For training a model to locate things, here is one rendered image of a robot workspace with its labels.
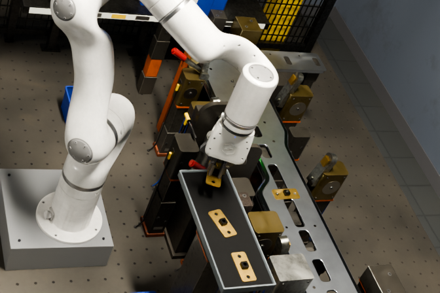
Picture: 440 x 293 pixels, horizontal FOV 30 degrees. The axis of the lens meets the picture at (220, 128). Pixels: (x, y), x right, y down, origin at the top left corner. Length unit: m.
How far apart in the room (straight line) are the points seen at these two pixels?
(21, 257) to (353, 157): 1.40
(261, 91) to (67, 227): 0.78
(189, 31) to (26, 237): 0.82
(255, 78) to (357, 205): 1.26
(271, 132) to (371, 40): 2.43
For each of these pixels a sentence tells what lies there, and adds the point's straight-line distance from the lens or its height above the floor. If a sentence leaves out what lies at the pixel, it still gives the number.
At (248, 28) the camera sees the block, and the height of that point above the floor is 1.06.
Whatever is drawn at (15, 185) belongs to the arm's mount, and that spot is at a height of 0.80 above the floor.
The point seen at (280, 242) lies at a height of 1.10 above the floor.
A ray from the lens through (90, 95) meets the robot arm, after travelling 2.02.
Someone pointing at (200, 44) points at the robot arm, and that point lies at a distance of 1.83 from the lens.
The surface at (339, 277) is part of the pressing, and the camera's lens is 2.30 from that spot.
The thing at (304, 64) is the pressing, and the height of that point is 1.00.
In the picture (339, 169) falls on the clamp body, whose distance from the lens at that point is 2.53.
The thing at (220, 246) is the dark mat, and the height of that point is 1.16.
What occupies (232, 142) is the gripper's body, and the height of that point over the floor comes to 1.35.
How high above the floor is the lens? 2.60
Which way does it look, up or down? 39 degrees down
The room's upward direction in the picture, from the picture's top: 24 degrees clockwise
